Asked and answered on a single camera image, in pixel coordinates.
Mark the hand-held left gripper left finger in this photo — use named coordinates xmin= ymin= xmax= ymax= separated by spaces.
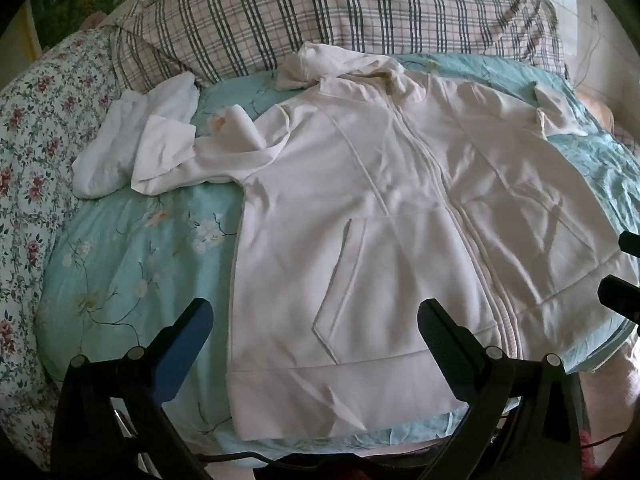
xmin=52 ymin=297 xmax=216 ymax=480

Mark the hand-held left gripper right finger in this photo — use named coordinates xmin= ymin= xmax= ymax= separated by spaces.
xmin=417 ymin=298 xmax=593 ymax=480

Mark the white zip hoodie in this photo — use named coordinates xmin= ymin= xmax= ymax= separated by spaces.
xmin=131 ymin=42 xmax=633 ymax=442

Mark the teal floral blanket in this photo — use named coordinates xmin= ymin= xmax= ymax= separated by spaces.
xmin=39 ymin=52 xmax=640 ymax=461

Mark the white folded garment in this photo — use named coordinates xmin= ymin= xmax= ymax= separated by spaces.
xmin=72 ymin=72 xmax=201 ymax=199

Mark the small-flower print bed sheet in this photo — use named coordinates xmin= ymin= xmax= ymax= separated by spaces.
xmin=0 ymin=27 xmax=126 ymax=466

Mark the plaid checked pillow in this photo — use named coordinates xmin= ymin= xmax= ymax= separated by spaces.
xmin=111 ymin=0 xmax=568 ymax=93

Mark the black cable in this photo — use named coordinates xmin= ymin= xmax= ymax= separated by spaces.
xmin=197 ymin=451 xmax=283 ymax=467

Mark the thin wall cable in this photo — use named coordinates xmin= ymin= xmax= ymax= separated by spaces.
xmin=572 ymin=2 xmax=603 ymax=88

